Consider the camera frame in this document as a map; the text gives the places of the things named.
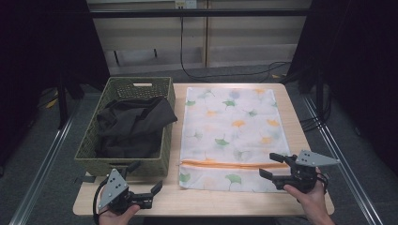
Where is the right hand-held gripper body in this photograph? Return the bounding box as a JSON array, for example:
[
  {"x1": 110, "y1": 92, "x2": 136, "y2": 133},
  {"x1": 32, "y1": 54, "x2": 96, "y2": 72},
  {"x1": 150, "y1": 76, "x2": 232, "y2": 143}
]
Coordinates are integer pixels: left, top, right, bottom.
[{"x1": 273, "y1": 149, "x2": 341, "y2": 194}]

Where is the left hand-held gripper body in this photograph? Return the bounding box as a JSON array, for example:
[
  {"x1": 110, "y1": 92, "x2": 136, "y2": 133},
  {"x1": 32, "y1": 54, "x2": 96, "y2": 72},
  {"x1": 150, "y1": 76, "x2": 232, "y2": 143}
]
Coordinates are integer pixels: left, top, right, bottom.
[{"x1": 98, "y1": 168, "x2": 154, "y2": 216}]

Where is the dark cloth garment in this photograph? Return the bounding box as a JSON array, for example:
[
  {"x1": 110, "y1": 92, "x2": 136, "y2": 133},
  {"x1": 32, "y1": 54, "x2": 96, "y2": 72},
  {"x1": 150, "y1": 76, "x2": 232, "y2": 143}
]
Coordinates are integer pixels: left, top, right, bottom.
[{"x1": 94, "y1": 96, "x2": 178, "y2": 159}]

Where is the green woven basket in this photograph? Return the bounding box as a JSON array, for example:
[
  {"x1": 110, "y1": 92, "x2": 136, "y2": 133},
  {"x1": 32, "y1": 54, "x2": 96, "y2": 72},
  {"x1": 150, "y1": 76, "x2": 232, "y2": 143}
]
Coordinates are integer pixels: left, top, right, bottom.
[{"x1": 74, "y1": 76, "x2": 176, "y2": 177}]

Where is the leaf print mesh laundry bag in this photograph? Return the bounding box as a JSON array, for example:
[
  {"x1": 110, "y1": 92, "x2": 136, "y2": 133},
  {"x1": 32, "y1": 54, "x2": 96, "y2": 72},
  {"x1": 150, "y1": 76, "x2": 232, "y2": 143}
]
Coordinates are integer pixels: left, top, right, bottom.
[{"x1": 177, "y1": 86, "x2": 292, "y2": 193}]

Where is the person's right hand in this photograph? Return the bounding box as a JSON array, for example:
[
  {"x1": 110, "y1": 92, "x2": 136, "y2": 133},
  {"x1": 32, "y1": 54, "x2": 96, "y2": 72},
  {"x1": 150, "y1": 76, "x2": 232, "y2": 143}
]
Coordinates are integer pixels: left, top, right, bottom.
[{"x1": 283, "y1": 168, "x2": 327, "y2": 218}]

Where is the person's left hand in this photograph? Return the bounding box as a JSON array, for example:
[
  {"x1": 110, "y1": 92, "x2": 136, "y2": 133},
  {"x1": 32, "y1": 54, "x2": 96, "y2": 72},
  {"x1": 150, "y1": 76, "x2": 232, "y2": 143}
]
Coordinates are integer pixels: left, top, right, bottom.
[{"x1": 99, "y1": 204, "x2": 141, "y2": 225}]

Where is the grey tape piece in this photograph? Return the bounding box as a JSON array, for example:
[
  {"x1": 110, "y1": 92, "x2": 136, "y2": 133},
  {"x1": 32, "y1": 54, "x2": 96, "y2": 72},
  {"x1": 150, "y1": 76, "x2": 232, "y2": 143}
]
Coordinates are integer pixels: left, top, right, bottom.
[{"x1": 73, "y1": 175, "x2": 97, "y2": 184}]

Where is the black metal stand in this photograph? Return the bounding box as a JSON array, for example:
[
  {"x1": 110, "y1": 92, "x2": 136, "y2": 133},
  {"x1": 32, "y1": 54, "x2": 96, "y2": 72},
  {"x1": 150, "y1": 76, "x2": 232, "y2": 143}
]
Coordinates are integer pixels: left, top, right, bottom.
[{"x1": 55, "y1": 78, "x2": 70, "y2": 130}]

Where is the yellow floor tape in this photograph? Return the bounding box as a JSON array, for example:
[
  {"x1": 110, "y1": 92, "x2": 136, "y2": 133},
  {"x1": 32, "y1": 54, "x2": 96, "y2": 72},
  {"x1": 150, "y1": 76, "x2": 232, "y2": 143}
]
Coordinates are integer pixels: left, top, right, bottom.
[{"x1": 44, "y1": 97, "x2": 59, "y2": 110}]

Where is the black curtain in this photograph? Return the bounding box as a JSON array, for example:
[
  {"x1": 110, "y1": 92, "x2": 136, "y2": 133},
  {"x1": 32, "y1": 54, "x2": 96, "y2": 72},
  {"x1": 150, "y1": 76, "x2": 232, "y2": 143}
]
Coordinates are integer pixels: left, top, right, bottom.
[
  {"x1": 286, "y1": 0, "x2": 398, "y2": 176},
  {"x1": 0, "y1": 0, "x2": 111, "y2": 177}
]

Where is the black horizontal bar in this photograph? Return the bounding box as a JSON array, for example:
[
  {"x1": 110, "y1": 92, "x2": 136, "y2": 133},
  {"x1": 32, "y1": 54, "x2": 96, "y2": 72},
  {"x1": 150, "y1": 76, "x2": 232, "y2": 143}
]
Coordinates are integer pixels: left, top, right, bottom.
[{"x1": 88, "y1": 8, "x2": 312, "y2": 19}]

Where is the left hand-held gripper black cable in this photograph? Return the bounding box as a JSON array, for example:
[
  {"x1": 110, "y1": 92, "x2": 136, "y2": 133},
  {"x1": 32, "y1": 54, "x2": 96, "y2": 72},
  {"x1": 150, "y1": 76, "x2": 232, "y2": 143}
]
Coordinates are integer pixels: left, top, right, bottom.
[{"x1": 92, "y1": 177, "x2": 111, "y2": 225}]

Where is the hand-held gripper black cable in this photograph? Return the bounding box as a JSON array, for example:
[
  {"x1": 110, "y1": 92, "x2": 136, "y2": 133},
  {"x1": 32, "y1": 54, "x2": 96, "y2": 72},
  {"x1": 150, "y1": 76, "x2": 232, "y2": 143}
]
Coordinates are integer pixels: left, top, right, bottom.
[
  {"x1": 92, "y1": 177, "x2": 111, "y2": 225},
  {"x1": 315, "y1": 172, "x2": 330, "y2": 192}
]

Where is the right hand-held gripper black cable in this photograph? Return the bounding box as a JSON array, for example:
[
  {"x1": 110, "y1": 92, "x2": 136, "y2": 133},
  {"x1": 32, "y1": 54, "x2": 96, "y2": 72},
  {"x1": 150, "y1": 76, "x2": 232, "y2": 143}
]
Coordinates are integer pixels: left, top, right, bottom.
[{"x1": 315, "y1": 172, "x2": 330, "y2": 192}]

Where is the metal floor rail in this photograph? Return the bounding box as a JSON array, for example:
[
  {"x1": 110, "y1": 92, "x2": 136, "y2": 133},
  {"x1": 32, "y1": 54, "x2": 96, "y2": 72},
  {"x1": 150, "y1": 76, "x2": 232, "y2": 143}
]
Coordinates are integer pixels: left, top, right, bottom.
[
  {"x1": 301, "y1": 95, "x2": 385, "y2": 225},
  {"x1": 8, "y1": 102, "x2": 80, "y2": 225}
]

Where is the bundle of black floor cables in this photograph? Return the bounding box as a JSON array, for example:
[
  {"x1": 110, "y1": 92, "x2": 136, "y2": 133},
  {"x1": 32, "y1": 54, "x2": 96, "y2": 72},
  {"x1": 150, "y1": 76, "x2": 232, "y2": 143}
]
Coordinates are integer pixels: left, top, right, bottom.
[{"x1": 298, "y1": 90, "x2": 333, "y2": 133}]

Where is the long black wall cable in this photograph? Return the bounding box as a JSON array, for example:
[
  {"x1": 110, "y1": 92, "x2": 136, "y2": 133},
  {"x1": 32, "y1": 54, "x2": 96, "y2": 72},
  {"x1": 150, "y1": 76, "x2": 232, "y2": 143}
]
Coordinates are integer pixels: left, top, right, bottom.
[{"x1": 179, "y1": 16, "x2": 293, "y2": 83}]

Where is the wooden wall post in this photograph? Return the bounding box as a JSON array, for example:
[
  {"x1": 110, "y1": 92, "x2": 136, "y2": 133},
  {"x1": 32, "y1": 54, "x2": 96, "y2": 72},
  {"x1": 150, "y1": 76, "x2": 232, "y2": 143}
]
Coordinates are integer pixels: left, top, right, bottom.
[{"x1": 203, "y1": 0, "x2": 210, "y2": 68}]

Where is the white wall socket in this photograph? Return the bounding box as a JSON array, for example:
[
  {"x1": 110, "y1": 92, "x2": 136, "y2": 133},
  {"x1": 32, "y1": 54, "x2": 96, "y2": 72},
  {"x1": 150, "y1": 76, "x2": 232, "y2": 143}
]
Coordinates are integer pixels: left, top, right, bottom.
[{"x1": 175, "y1": 0, "x2": 198, "y2": 9}]

